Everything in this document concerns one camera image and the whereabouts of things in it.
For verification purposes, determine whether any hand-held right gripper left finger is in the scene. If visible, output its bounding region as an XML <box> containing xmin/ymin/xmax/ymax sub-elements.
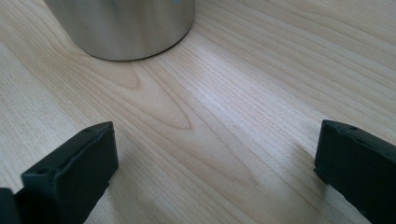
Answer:
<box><xmin>14</xmin><ymin>120</ymin><xmax>120</xmax><ymax>224</ymax></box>

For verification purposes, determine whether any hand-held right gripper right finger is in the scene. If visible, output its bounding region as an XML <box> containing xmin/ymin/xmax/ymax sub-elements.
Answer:
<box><xmin>313</xmin><ymin>119</ymin><xmax>396</xmax><ymax>224</ymax></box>

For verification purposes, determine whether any steel cylindrical container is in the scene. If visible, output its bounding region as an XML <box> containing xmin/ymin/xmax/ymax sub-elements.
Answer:
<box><xmin>42</xmin><ymin>0</ymin><xmax>196</xmax><ymax>62</ymax></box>

